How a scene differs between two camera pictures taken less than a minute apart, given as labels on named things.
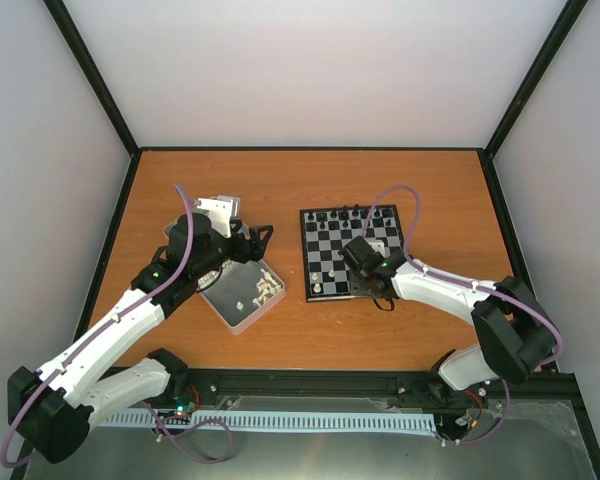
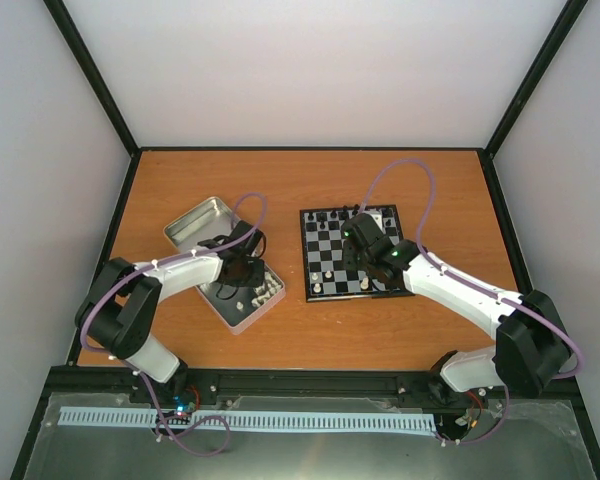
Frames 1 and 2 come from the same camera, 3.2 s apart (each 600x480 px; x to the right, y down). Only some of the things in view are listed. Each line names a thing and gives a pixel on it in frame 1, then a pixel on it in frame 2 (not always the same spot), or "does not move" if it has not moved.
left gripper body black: x=241 y=253 → x=246 y=277
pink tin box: x=243 y=291 does not move
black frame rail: x=409 y=389 does not move
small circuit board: x=180 y=410 does not move
